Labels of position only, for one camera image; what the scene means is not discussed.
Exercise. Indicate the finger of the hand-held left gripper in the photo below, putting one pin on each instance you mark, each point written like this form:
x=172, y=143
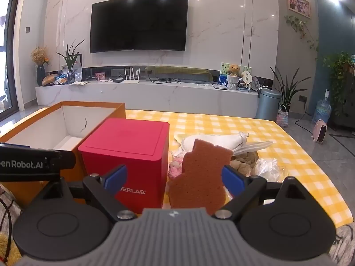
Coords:
x=66, y=159

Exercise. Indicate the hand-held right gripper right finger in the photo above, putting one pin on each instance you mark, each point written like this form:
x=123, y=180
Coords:
x=233, y=180

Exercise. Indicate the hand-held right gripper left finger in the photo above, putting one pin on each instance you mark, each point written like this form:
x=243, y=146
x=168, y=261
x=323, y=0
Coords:
x=115, y=178

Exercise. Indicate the brown plush toy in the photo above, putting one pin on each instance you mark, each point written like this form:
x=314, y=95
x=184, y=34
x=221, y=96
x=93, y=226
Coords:
x=245, y=163

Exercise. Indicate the brown bear-shaped sponge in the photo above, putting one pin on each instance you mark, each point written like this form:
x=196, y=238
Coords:
x=199, y=177

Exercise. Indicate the clear plastic packet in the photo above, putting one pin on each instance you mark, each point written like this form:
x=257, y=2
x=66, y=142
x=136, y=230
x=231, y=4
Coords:
x=266, y=169

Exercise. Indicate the orange cardboard box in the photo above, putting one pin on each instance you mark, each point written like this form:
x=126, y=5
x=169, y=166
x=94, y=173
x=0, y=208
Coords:
x=69, y=122

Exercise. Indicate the white padded cloth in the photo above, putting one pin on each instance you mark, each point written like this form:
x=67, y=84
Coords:
x=235, y=141

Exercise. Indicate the pink white knitted toy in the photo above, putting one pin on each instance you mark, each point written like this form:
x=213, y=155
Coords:
x=174, y=169

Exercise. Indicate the red cube box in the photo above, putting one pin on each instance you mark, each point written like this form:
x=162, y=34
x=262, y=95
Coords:
x=130, y=144

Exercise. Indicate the grey patterned cloth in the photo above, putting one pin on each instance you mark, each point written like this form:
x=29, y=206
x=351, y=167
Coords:
x=9, y=213

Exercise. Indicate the yellow checkered tablecloth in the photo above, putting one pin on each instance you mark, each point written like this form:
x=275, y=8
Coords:
x=305, y=158

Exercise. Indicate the loose papers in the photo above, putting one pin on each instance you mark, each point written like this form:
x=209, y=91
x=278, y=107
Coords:
x=79, y=83

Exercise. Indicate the snack packets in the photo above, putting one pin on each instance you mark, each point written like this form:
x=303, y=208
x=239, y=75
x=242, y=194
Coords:
x=61, y=79

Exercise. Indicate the pastel woven bag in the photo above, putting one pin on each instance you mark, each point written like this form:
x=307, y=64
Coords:
x=283, y=117

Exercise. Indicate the brown round ornament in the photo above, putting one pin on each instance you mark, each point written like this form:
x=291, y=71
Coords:
x=49, y=81

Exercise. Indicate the yellow fluffy blanket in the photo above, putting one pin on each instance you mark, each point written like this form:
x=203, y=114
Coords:
x=7, y=250

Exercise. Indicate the grey blue trash can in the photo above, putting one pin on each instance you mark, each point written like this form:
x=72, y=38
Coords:
x=267, y=105

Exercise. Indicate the dark vase with dried flowers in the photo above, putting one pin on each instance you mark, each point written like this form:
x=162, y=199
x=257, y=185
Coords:
x=40, y=74

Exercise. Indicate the small pink card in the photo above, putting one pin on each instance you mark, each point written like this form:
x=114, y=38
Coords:
x=100, y=76

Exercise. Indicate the flat white book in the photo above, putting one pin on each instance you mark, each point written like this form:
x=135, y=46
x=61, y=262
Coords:
x=220, y=87

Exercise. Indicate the small black box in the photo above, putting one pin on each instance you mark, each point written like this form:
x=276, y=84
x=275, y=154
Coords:
x=118, y=80

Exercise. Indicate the white marble tv console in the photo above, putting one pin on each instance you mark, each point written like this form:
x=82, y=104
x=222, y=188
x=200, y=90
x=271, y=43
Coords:
x=166, y=97

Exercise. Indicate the white knitted pot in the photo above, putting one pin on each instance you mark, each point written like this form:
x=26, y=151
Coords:
x=232, y=83

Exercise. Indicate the pink space heater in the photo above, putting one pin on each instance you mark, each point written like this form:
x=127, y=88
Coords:
x=319, y=133

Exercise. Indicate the green plant in glass vase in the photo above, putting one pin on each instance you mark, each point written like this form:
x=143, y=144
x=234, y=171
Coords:
x=70, y=61

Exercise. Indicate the white router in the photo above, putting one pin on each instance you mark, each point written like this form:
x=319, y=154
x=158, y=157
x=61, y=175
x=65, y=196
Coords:
x=131, y=81

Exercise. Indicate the decorative plate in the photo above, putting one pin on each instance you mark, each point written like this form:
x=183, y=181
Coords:
x=255, y=83

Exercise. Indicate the tall leafy potted plant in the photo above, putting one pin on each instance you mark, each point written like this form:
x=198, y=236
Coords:
x=287, y=94

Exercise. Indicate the white round fan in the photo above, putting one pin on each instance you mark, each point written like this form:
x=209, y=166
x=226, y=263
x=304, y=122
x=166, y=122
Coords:
x=246, y=77

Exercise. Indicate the green poster board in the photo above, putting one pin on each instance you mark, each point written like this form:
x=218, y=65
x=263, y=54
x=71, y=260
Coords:
x=223, y=73

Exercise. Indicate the small teddy bear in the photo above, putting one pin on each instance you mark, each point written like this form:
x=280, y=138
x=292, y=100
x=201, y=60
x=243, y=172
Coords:
x=233, y=69

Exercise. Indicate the blue water jug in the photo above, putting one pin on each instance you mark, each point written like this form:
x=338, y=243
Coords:
x=321, y=110

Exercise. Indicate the sliding glass door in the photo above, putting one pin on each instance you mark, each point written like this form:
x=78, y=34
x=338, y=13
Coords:
x=12, y=47

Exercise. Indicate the dark cabinet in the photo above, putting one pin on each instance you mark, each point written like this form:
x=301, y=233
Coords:
x=345, y=116

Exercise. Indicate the bushy vine plant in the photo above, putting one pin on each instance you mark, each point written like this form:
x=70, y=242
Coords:
x=338, y=69

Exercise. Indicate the hanging vine plant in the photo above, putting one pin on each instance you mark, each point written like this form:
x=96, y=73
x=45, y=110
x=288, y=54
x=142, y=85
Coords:
x=301, y=26

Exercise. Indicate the wall outlet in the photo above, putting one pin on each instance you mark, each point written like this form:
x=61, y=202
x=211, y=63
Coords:
x=302, y=98

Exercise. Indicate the black wall television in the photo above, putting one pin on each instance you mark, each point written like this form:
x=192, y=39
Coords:
x=138, y=23

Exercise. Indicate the framed wall picture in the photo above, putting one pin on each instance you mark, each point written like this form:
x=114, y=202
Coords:
x=298, y=5

